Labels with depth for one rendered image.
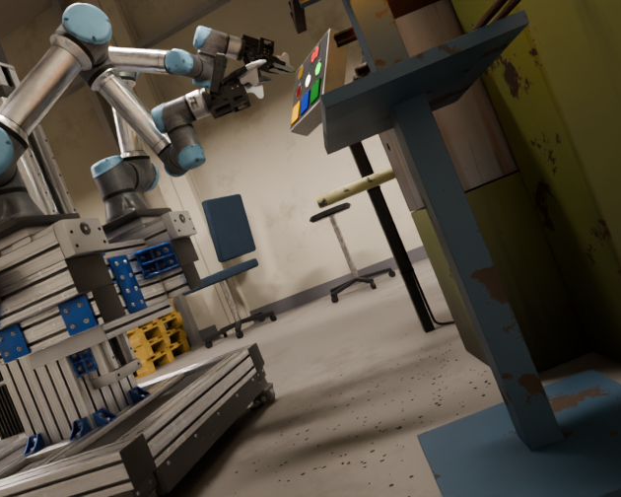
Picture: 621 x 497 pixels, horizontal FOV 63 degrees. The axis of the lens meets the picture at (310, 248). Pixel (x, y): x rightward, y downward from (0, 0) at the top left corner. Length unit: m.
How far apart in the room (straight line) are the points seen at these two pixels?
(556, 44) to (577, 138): 0.18
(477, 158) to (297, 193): 3.58
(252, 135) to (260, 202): 0.63
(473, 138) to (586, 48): 0.31
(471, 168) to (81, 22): 1.05
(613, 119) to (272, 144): 3.99
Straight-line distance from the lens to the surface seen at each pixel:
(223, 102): 1.50
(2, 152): 1.39
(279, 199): 4.82
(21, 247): 1.45
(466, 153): 1.29
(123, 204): 1.87
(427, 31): 1.35
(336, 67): 1.96
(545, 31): 1.12
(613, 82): 1.14
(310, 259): 4.78
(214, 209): 4.45
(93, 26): 1.54
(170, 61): 1.77
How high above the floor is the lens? 0.49
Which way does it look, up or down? level
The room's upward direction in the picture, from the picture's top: 22 degrees counter-clockwise
